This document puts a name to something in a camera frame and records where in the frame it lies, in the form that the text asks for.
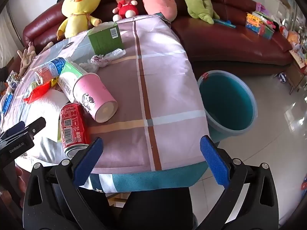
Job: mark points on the beige rabbit plush toy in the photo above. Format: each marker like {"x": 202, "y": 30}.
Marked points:
{"x": 26, "y": 57}

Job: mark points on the green cardboard box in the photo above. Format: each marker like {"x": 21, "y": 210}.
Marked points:
{"x": 103, "y": 40}

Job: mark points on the green and white drink carton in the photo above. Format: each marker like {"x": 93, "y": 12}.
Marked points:
{"x": 66, "y": 81}

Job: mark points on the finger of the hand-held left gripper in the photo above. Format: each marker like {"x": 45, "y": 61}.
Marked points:
{"x": 14, "y": 129}
{"x": 36, "y": 125}

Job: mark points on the checked pastel tablecloth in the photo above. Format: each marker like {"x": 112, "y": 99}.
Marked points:
{"x": 168, "y": 100}

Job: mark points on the colourful snack packet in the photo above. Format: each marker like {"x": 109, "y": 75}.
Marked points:
{"x": 13, "y": 80}

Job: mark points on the teddy bear in red clothes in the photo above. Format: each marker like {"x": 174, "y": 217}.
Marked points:
{"x": 126, "y": 7}

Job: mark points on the wooden cabinet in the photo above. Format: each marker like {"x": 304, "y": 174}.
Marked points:
{"x": 296, "y": 74}

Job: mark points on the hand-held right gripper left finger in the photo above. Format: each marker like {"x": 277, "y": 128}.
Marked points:
{"x": 88, "y": 163}

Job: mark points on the red soda can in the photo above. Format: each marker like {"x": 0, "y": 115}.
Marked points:
{"x": 72, "y": 127}

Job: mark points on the plastic bottle with blue label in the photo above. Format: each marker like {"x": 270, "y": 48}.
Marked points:
{"x": 54, "y": 65}

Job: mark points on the pink rabbit plush pillow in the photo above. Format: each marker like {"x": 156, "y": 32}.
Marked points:
{"x": 158, "y": 2}

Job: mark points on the yellow chick plush toy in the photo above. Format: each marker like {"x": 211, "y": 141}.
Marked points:
{"x": 79, "y": 2}

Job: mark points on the teal plastic bucket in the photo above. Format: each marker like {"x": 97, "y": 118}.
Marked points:
{"x": 225, "y": 100}

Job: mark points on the blue toy ruler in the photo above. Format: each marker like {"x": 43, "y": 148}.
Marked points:
{"x": 224, "y": 23}

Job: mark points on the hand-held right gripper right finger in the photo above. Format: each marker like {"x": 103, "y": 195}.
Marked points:
{"x": 215, "y": 163}

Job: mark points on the dark red leather sofa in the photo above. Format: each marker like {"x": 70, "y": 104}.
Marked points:
{"x": 227, "y": 36}

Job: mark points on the plain red plastic wrapper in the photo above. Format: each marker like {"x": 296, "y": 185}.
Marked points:
{"x": 36, "y": 93}

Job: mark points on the blue and white ball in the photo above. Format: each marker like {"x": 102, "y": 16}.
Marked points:
{"x": 281, "y": 77}

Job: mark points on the pile of colourful toy packets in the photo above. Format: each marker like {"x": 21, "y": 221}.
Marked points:
{"x": 293, "y": 43}

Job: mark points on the pink paper cup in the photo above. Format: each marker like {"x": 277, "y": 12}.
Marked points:
{"x": 93, "y": 95}

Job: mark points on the person's left hand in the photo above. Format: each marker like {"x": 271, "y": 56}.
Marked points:
{"x": 21, "y": 178}

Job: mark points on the green crocodile plush toy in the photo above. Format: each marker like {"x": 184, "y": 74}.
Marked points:
{"x": 196, "y": 2}

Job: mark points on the clear plastic wrapper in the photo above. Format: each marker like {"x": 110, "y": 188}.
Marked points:
{"x": 100, "y": 61}

